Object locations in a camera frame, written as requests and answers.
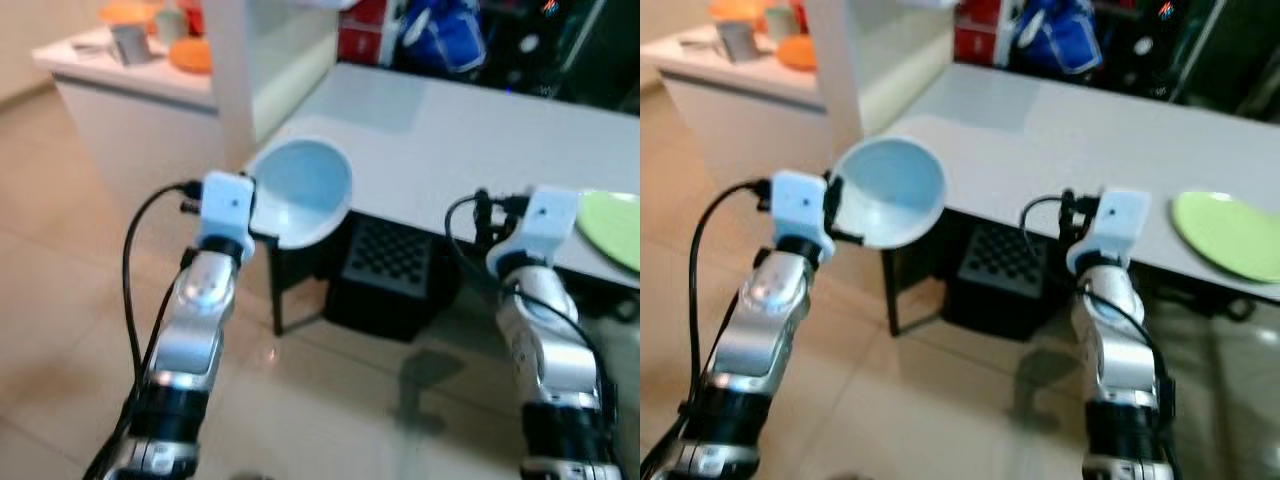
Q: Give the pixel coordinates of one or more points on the pale grey mug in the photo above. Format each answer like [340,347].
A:
[130,45]
[738,42]

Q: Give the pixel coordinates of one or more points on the green plate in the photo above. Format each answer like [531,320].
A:
[612,230]
[1225,235]

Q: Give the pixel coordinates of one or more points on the blue bag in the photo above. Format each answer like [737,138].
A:
[445,40]
[1060,40]

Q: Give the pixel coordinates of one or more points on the black backpack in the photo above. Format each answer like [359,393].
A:
[560,60]
[1180,60]

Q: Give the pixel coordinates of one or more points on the white ribbed bowl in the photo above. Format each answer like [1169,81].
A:
[300,190]
[890,190]

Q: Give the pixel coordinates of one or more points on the black perforated crate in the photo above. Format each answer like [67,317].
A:
[1005,280]
[390,275]

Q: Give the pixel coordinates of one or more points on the orange plate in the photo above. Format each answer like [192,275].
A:
[797,53]
[190,57]

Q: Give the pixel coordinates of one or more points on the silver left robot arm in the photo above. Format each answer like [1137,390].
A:
[195,320]
[770,320]

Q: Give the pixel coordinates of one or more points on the white raised partition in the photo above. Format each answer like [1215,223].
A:
[235,70]
[835,60]

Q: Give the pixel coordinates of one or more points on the red cup noodle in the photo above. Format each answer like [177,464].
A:
[194,15]

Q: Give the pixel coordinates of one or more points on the white dining table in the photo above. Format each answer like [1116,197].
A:
[480,140]
[1080,140]

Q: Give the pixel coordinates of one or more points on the pale green mug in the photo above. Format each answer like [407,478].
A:
[780,22]
[170,25]

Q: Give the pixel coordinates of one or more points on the red bag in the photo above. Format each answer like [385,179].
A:
[365,35]
[980,35]

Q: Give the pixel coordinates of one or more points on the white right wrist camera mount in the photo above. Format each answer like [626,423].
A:
[548,215]
[1120,218]

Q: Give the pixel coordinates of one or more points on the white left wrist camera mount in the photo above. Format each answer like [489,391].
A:
[800,205]
[225,205]

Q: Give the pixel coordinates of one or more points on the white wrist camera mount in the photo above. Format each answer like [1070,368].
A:
[225,205]
[1120,218]
[548,215]
[800,205]

